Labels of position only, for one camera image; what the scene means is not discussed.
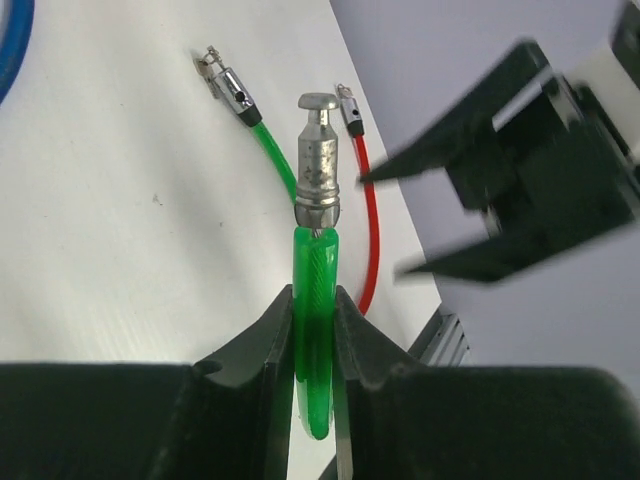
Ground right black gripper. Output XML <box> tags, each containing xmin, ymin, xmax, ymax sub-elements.
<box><xmin>360</xmin><ymin>39</ymin><xmax>639</xmax><ymax>283</ymax></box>

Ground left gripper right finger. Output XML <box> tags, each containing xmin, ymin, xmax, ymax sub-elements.
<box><xmin>333</xmin><ymin>290</ymin><xmax>639</xmax><ymax>479</ymax></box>

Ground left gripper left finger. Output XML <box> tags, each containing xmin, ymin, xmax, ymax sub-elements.
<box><xmin>1</xmin><ymin>288</ymin><xmax>293</xmax><ymax>479</ymax></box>

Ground green cable lock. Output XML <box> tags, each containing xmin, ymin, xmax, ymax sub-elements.
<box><xmin>194</xmin><ymin>47</ymin><xmax>340</xmax><ymax>440</ymax></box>

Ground right aluminium frame post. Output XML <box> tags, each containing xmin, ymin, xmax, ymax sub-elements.
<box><xmin>408</xmin><ymin>305</ymin><xmax>472</xmax><ymax>367</ymax></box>

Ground red cable lock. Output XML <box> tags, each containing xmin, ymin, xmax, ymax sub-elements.
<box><xmin>335</xmin><ymin>83</ymin><xmax>381</xmax><ymax>315</ymax></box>

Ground blue cable lock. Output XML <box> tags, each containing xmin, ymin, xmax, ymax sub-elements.
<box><xmin>0</xmin><ymin>0</ymin><xmax>35</xmax><ymax>102</ymax></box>

